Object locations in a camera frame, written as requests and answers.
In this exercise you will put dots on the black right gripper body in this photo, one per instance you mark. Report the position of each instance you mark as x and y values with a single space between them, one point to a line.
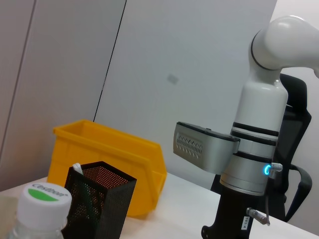
231 214

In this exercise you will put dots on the mint green utility knife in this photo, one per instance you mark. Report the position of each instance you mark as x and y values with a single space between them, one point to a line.
77 168

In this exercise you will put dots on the clear water bottle green label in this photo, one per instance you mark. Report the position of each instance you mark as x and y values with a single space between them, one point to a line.
42 206

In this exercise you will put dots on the white and silver right arm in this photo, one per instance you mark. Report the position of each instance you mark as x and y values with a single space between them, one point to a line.
261 107

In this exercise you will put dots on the black mesh pen holder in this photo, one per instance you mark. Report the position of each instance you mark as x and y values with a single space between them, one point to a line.
104 201

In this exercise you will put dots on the black office chair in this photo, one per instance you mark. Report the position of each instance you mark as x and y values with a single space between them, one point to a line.
296 129

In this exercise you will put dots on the yellow plastic bin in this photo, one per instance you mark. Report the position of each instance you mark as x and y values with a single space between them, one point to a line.
104 149

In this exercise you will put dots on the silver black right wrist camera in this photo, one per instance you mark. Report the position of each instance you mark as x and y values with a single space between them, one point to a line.
209 152

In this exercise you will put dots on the grey wall sticker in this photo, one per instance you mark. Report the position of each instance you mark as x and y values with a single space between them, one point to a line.
173 79

